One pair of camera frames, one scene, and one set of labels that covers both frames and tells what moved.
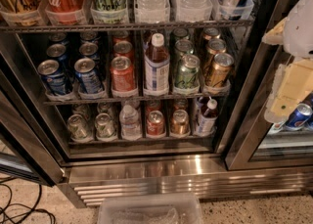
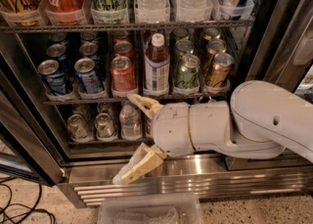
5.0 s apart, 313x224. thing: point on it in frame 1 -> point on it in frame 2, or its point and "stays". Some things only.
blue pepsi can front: (88, 81) stays
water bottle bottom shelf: (130, 126) stays
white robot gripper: (299, 31) -> (170, 127)
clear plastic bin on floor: (151, 208) stays
